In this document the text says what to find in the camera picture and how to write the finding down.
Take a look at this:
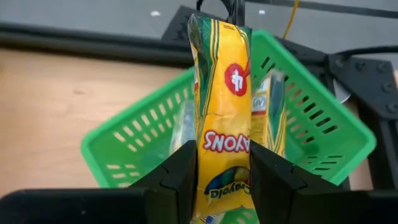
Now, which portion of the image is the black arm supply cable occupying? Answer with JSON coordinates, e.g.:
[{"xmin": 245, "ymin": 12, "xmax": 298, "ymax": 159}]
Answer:
[{"xmin": 337, "ymin": 45, "xmax": 398, "ymax": 62}]

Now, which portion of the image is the yellow cable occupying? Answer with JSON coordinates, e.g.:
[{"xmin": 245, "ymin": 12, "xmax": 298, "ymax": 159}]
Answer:
[{"xmin": 282, "ymin": 0, "xmax": 300, "ymax": 40}]

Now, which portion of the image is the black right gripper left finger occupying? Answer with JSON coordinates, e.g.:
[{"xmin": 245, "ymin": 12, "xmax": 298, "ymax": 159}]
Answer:
[{"xmin": 130, "ymin": 140, "xmax": 198, "ymax": 224}]

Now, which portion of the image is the green plastic basket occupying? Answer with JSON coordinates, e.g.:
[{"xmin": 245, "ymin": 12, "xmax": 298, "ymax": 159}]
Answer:
[{"xmin": 80, "ymin": 29, "xmax": 377, "ymax": 224}]

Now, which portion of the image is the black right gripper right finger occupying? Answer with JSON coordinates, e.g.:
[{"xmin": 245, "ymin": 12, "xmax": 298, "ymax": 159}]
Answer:
[{"xmin": 250, "ymin": 140, "xmax": 352, "ymax": 224}]

